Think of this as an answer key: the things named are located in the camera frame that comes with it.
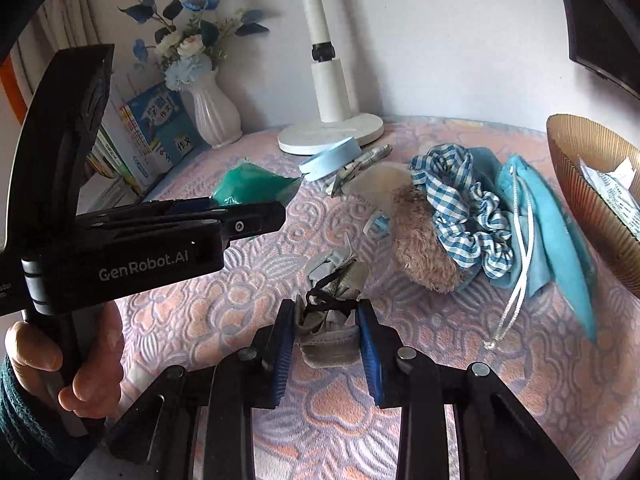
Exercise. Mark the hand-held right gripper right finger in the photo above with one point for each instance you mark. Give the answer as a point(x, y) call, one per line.
point(369, 355)

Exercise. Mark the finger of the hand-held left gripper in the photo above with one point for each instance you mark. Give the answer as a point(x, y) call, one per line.
point(185, 205)
point(250, 220)

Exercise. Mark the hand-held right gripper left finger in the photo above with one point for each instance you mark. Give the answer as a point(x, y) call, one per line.
point(282, 355)

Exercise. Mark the green pouch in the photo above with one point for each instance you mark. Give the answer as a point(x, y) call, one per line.
point(250, 185)

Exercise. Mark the grey bow hair clip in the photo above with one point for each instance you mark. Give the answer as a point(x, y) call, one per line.
point(330, 340)

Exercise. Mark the light blue ribbon roll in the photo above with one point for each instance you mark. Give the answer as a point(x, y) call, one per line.
point(325, 160)

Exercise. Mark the plaid bow hair clip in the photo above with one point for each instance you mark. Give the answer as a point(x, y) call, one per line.
point(357, 167)

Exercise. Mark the brown plush toy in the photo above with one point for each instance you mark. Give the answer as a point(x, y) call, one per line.
point(420, 240)

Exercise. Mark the blue gingham scrunchie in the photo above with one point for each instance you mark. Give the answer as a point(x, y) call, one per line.
point(465, 205)

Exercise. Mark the gold ribbed bowl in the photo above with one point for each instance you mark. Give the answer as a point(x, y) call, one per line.
point(595, 220)

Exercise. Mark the white printed packet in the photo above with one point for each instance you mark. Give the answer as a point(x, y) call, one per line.
point(615, 190)

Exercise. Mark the blue cover book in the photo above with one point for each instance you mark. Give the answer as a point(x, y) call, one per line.
point(160, 130)

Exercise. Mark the pink floral tablecloth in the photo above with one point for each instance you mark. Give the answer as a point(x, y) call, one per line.
point(320, 425)

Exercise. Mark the white ribbed vase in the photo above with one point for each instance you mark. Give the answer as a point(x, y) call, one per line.
point(212, 115)

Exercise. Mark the beige curtain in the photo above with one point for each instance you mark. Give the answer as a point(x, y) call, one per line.
point(55, 20)

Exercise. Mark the blue and white artificial flowers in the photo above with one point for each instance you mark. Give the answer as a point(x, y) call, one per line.
point(190, 50)

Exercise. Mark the white desk lamp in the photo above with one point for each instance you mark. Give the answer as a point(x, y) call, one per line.
point(327, 85)

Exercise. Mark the black monitor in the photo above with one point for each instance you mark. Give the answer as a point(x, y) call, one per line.
point(600, 20)

